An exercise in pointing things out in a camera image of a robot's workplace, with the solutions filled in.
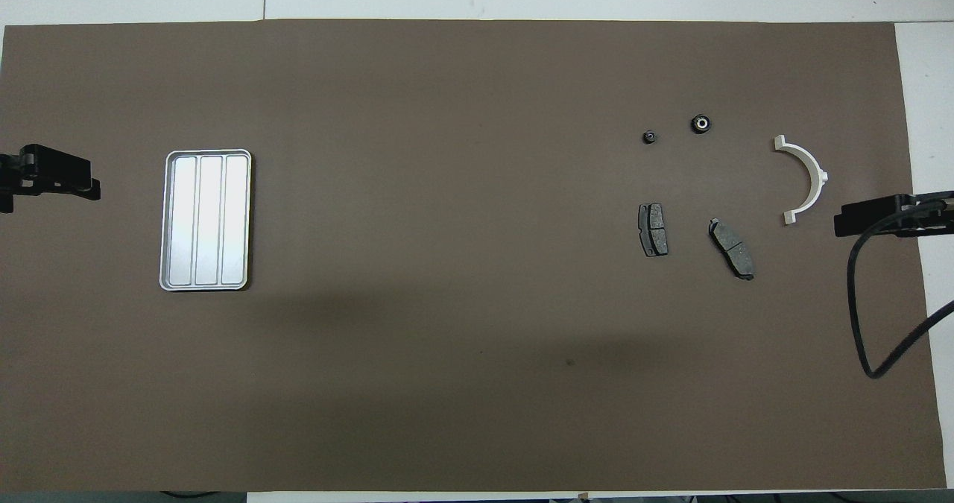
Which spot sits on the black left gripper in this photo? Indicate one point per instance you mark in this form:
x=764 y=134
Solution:
x=19 y=171

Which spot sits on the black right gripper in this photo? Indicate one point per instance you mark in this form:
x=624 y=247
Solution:
x=928 y=220

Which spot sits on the large black bearing gear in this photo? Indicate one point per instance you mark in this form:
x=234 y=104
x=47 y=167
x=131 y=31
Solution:
x=700 y=124

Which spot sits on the silver metal tray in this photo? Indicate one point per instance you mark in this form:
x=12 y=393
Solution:
x=205 y=220

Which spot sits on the long grey brake pad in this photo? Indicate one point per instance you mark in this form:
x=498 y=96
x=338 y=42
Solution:
x=732 y=250

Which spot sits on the short dark brake pad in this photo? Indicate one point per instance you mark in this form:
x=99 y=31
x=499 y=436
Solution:
x=654 y=231

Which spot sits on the brown table mat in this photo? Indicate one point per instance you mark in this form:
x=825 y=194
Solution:
x=477 y=384

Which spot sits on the white semicircular plastic bracket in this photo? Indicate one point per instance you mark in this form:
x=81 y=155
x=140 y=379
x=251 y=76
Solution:
x=811 y=162

